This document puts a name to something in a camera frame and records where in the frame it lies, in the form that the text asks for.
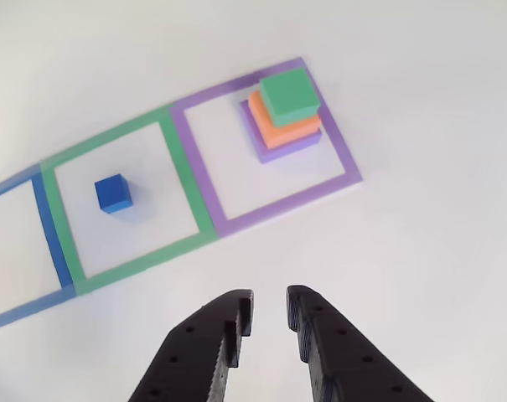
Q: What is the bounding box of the small blue cube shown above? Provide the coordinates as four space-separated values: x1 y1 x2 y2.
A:
94 173 135 214

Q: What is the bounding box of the purple foam block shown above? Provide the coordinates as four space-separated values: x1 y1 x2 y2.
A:
240 100 323 164

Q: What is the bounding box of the orange foam block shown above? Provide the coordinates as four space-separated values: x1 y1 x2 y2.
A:
247 90 323 151

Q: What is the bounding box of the green foam block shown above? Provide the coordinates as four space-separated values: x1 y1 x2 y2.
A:
259 68 321 129

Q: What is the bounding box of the blue square frame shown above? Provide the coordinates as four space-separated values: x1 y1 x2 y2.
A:
0 165 76 334

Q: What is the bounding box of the green square frame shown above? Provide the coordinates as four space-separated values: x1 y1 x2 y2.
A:
39 104 220 296

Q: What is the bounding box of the purple square frame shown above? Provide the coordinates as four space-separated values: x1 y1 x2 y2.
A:
168 57 364 239

